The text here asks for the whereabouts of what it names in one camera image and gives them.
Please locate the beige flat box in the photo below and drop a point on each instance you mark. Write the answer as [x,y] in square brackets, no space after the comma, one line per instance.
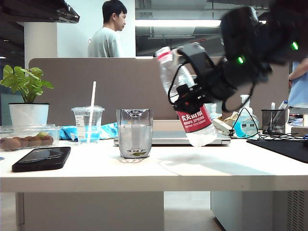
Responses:
[166,125]

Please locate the man in grey t-shirt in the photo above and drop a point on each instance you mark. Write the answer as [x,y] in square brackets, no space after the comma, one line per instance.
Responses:
[104,43]

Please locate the brown desk divider panel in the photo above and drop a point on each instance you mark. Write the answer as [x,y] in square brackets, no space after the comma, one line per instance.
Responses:
[108,89]

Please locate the white plant pot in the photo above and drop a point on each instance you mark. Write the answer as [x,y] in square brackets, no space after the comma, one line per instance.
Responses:
[29,114]

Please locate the man in blue shirt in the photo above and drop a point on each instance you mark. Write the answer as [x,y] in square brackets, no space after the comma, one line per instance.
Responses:
[298,91]

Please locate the gold snack wrapper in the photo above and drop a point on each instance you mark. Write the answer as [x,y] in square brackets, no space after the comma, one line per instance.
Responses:
[231,117]

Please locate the blue hand sanitizer pump bottle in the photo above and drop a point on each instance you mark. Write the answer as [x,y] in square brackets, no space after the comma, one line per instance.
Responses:
[247,125]

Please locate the long white ceiling light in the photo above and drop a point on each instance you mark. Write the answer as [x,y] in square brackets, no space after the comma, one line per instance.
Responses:
[178,23]

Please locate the green fruit piece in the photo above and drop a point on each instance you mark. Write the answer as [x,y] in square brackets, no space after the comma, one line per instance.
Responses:
[41,134]

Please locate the clear plastic lidded cup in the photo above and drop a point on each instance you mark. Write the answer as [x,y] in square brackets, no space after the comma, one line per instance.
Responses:
[83,125]

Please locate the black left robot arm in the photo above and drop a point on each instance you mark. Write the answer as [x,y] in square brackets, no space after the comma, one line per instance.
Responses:
[36,10]

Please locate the white blue-capped marker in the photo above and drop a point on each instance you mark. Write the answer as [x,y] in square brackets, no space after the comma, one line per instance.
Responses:
[283,104]

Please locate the black mesh pen holder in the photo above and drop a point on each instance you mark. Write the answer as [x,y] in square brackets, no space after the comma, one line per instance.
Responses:
[274,122]

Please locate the white desk support panel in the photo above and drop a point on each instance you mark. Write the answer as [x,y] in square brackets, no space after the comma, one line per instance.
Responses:
[91,211]

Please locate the white pen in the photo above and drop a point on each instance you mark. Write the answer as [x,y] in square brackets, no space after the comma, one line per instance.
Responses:
[273,107]

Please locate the green leafy plant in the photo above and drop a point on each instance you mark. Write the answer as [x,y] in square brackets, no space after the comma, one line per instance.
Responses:
[26,84]

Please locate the black mouse pad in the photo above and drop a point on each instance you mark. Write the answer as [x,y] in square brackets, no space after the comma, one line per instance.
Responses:
[279,148]

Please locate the white drinking straw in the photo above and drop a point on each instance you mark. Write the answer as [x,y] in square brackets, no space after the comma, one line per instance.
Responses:
[93,96]

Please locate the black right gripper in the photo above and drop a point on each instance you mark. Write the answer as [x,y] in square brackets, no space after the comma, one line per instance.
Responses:
[219,81]

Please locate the white vented desk cabinet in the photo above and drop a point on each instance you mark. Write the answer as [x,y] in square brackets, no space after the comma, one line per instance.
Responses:
[260,211]

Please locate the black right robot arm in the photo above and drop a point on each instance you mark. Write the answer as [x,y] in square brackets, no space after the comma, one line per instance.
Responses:
[264,36]

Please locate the beige stapler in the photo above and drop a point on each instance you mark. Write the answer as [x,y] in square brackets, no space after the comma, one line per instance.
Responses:
[222,126]

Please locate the silver laptop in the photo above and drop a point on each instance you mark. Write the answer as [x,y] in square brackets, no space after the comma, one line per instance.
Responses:
[166,139]

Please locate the clear faceted glass mug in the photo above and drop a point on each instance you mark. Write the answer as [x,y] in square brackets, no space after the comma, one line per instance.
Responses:
[134,134]

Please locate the clear plastic fruit container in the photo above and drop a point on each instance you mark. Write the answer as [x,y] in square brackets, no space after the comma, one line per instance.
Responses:
[14,131]

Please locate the blue snack bag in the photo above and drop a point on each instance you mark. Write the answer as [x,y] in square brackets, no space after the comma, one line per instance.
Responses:
[68,133]

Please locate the brown kiwi fruit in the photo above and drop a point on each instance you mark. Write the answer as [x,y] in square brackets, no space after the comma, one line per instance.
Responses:
[35,141]
[9,144]
[24,142]
[47,140]

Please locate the black smartphone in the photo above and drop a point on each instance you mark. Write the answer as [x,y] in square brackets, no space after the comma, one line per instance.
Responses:
[41,158]

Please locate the clear red-label water bottle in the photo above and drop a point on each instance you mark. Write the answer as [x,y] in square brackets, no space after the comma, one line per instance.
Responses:
[195,120]

